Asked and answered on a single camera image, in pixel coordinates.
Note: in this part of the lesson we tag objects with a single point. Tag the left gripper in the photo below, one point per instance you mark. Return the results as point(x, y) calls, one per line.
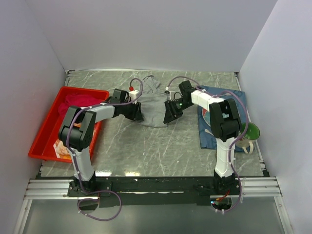
point(136, 114)

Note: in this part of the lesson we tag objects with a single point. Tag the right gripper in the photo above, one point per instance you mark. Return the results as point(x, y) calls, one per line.
point(171, 112)

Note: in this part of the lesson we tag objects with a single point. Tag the grey t-shirt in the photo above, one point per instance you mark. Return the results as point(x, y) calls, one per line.
point(152, 103)

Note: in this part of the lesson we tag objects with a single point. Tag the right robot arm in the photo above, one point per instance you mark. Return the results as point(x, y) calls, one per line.
point(225, 121)

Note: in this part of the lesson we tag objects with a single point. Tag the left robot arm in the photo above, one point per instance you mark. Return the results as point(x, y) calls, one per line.
point(76, 131)

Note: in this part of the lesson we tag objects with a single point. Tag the red blue decorated plate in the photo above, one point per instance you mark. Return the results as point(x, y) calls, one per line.
point(206, 116)

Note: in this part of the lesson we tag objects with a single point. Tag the blue placemat cloth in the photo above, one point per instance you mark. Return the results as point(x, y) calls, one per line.
point(208, 141)

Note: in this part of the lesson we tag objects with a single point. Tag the crimson red garment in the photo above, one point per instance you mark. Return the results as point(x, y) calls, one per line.
point(78, 100)

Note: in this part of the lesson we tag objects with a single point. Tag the orange white patterned cloth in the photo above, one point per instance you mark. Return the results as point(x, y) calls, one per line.
point(62, 152)

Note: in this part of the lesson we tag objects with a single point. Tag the green inside floral mug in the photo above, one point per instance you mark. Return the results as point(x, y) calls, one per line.
point(246, 143)

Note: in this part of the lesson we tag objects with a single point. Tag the red plastic bin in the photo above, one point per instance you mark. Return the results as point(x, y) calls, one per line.
point(42, 147)

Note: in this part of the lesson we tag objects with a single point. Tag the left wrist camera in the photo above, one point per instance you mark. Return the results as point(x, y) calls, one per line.
point(133, 94)

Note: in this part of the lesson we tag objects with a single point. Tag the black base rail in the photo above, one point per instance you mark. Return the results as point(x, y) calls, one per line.
point(146, 190)

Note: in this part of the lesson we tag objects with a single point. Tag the aluminium frame rail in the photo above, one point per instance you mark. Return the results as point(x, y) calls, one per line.
point(44, 189)

